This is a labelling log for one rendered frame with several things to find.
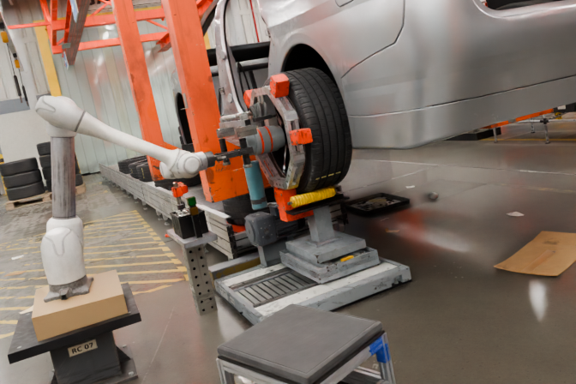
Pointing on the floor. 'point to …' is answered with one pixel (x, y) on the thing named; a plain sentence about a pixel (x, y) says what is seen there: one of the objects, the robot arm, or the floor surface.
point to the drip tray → (378, 201)
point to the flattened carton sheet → (543, 255)
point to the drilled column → (200, 279)
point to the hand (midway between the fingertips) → (244, 151)
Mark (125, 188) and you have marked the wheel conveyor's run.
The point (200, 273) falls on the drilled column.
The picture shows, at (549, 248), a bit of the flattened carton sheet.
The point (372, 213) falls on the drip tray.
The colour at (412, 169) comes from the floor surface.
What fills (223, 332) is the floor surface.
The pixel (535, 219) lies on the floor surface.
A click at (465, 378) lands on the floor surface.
